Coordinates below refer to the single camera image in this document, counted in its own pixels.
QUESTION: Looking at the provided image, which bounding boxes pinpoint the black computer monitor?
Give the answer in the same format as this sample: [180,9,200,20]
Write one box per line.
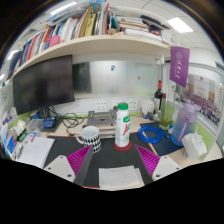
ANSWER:
[12,54,76,116]

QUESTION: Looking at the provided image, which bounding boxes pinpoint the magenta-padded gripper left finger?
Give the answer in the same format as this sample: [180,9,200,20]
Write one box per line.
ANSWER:
[43,145,95,187]

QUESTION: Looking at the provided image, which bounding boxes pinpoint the white round jar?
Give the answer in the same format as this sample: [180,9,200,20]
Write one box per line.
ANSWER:
[140,98,155,119]

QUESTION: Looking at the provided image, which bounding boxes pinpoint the dark wine bottle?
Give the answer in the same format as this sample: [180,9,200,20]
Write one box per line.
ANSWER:
[153,79,164,113]

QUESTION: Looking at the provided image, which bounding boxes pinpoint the purple translucent water jug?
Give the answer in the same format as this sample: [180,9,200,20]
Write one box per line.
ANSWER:
[170,101,198,148]

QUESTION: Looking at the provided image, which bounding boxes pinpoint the small blue box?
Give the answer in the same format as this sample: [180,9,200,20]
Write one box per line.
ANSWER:
[41,116,57,129]

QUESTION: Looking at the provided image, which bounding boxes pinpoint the black desk mat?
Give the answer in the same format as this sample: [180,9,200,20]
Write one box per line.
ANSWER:
[43,133,158,188]

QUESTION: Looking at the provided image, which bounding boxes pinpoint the flat round red coaster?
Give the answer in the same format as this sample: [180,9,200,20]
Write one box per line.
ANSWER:
[113,139,133,152]

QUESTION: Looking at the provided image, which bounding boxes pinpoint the folded white paper napkin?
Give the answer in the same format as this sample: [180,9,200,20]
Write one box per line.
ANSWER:
[98,165,145,190]

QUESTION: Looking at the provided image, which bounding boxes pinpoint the black-and-white checkered mug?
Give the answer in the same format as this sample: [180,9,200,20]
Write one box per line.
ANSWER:
[75,125,102,154]

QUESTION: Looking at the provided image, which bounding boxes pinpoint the tangled black cables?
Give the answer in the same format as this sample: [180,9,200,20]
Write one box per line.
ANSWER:
[49,105,88,136]

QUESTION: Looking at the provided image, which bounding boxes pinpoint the coiled blue cable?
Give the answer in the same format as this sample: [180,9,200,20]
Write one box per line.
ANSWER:
[137,125,165,144]

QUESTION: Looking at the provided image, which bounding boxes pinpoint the ceiling light panels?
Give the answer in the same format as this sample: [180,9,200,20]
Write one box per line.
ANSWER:
[6,1,194,62]

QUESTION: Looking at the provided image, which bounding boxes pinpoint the white paper sheet with writing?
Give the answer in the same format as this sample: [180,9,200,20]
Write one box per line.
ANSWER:
[14,136,56,169]

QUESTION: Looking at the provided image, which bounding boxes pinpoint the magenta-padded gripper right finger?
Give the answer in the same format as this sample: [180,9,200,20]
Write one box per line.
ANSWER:
[134,144,183,185]

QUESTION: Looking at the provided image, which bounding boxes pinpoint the purple pennant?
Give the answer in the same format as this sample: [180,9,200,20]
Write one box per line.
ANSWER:
[169,45,191,88]

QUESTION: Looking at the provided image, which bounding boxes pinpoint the wooden shelf with books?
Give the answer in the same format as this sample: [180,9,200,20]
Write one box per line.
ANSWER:
[6,0,178,82]

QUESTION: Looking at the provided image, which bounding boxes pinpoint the clear plastic box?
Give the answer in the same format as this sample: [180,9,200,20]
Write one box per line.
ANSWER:
[25,118,45,136]

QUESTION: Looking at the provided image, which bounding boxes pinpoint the crumpled white tissue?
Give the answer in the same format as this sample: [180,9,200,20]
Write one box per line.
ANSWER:
[181,131,208,162]

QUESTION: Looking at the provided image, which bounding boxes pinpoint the dark blue mouse pad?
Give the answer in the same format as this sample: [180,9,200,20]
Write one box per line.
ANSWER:
[139,121,184,157]

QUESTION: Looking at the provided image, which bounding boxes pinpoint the group photo poster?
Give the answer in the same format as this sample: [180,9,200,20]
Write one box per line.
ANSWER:
[182,74,223,128]

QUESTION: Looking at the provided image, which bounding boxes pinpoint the blue tissue box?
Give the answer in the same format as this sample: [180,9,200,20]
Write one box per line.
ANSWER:
[3,133,18,158]

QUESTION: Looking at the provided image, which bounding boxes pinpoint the white green-capped drink bottle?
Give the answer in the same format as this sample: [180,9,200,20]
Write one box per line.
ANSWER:
[114,102,132,148]

